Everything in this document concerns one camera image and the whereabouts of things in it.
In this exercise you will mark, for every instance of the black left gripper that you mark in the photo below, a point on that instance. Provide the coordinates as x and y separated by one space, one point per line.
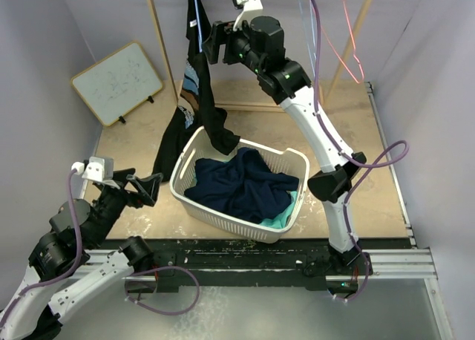
149 188

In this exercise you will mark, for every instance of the light blue wire hanger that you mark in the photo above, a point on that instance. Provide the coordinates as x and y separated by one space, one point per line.
308 20

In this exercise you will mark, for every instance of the black printed t shirt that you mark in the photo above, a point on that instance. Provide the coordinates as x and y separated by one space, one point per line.
196 107

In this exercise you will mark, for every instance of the pink wire hanger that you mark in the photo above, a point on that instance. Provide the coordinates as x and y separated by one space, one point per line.
345 32

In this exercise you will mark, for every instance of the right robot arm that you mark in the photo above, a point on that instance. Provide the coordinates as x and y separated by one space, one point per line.
259 45

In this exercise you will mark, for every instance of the teal t shirt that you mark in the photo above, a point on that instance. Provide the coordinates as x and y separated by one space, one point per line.
280 220

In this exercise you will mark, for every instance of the small framed whiteboard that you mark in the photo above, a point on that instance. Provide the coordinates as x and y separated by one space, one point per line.
117 84

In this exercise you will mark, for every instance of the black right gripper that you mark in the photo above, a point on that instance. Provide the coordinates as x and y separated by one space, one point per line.
220 33

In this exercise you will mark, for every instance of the wooden clothes rack frame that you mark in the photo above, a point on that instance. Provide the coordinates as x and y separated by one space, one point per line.
324 96

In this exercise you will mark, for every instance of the navy blue t shirt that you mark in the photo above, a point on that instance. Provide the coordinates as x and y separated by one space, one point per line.
244 187

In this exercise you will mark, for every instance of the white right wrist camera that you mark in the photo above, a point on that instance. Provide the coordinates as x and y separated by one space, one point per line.
249 9

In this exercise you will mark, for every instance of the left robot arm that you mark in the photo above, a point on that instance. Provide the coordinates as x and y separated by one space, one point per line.
45 300

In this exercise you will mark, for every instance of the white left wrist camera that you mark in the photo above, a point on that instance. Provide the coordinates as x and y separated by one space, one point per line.
97 169

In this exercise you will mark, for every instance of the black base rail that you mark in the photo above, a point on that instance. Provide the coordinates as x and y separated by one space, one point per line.
289 262

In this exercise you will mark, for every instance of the white perforated laundry basket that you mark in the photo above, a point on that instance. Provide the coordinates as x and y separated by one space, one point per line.
289 161

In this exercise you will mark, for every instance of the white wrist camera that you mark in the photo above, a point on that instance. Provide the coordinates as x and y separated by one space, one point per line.
249 9
97 169

